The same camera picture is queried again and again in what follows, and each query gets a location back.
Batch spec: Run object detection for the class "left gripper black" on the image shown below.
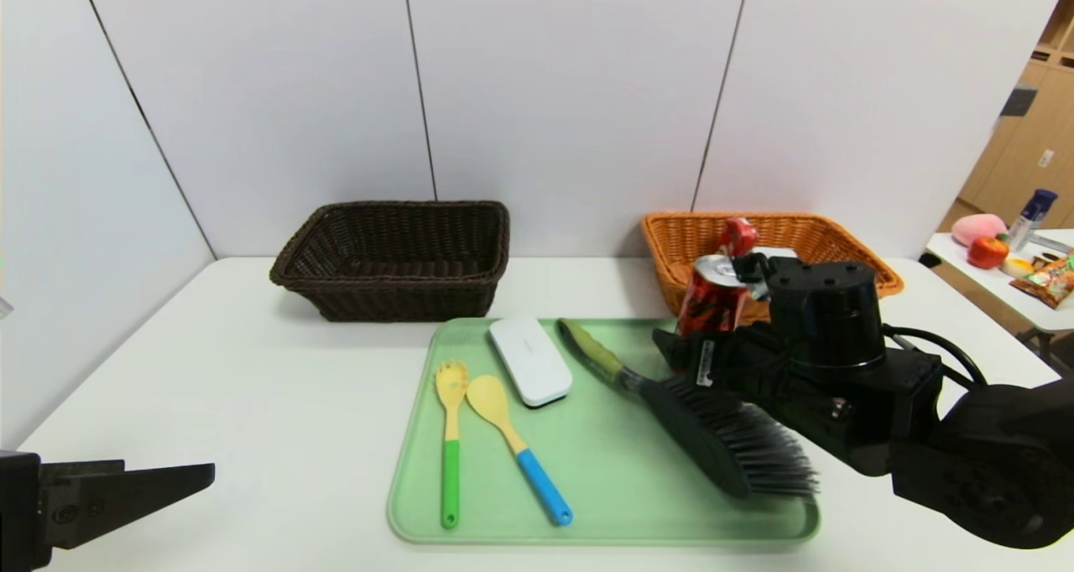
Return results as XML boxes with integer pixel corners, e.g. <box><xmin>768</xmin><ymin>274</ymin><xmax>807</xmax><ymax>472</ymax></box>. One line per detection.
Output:
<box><xmin>0</xmin><ymin>450</ymin><xmax>216</xmax><ymax>572</ymax></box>

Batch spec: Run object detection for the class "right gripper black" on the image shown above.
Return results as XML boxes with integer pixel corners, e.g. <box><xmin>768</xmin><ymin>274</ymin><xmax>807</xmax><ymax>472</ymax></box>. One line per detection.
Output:
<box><xmin>651</xmin><ymin>323</ymin><xmax>794</xmax><ymax>403</ymax></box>

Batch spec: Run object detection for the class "red soda can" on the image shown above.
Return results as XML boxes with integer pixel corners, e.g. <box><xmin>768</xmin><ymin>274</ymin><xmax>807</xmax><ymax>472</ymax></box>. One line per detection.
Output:
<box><xmin>675</xmin><ymin>254</ymin><xmax>751</xmax><ymax>338</ymax></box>

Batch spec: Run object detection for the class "grey bristle hand brush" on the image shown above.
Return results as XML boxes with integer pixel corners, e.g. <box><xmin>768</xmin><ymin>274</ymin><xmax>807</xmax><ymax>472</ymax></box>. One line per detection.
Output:
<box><xmin>556</xmin><ymin>318</ymin><xmax>819</xmax><ymax>501</ymax></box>

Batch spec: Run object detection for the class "white rectangular case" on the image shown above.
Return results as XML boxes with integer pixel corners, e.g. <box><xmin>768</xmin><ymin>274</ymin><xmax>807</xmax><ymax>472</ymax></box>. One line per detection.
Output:
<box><xmin>488</xmin><ymin>315</ymin><xmax>573</xmax><ymax>408</ymax></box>

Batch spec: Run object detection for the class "yellow spoon blue handle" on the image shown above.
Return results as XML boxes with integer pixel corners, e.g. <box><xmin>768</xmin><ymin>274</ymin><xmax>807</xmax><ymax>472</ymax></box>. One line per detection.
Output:
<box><xmin>466</xmin><ymin>375</ymin><xmax>574</xmax><ymax>526</ymax></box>

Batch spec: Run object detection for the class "yellow pasta server green handle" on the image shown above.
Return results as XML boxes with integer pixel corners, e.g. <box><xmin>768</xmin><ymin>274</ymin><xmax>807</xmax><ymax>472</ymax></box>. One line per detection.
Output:
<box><xmin>434</xmin><ymin>358</ymin><xmax>469</xmax><ymax>529</ymax></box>

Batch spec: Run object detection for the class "red toy apple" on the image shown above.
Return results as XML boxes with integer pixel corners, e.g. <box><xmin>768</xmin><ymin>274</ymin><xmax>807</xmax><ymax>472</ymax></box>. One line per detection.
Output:
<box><xmin>967</xmin><ymin>235</ymin><xmax>1009</xmax><ymax>271</ymax></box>

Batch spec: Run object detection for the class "orange wicker basket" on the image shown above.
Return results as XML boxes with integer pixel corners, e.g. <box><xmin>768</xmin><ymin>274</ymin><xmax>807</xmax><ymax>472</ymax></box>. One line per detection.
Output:
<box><xmin>640</xmin><ymin>212</ymin><xmax>905</xmax><ymax>327</ymax></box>

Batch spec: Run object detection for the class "dark brown wicker basket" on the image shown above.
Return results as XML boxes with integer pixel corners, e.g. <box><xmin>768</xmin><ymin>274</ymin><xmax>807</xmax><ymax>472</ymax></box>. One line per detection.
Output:
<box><xmin>270</xmin><ymin>201</ymin><xmax>511</xmax><ymax>323</ymax></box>

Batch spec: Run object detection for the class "light green plastic tray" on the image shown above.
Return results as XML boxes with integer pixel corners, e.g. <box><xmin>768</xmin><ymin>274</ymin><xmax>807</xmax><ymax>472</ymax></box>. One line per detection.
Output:
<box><xmin>386</xmin><ymin>317</ymin><xmax>820</xmax><ymax>546</ymax></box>

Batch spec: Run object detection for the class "pink toy peach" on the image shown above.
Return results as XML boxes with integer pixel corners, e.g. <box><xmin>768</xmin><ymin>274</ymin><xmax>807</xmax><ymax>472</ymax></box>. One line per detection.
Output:
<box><xmin>951</xmin><ymin>214</ymin><xmax>1007</xmax><ymax>247</ymax></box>

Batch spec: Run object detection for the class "white side table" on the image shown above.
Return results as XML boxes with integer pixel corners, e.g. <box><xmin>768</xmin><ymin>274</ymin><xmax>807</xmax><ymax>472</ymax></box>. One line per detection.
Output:
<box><xmin>925</xmin><ymin>230</ymin><xmax>1074</xmax><ymax>334</ymax></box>

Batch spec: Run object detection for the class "orange green snack packet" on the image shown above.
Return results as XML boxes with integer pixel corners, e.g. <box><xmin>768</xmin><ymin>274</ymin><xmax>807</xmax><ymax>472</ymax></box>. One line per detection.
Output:
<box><xmin>1009</xmin><ymin>253</ymin><xmax>1074</xmax><ymax>309</ymax></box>

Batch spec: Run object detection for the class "clear bottle blue cap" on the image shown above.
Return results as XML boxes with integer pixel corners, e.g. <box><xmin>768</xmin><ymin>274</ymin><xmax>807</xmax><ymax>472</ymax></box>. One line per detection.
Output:
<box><xmin>1005</xmin><ymin>190</ymin><xmax>1058</xmax><ymax>252</ymax></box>

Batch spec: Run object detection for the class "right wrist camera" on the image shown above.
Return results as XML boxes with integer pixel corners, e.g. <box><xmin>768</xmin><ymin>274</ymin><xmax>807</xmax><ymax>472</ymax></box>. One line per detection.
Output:
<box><xmin>733</xmin><ymin>247</ymin><xmax>800</xmax><ymax>303</ymax></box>

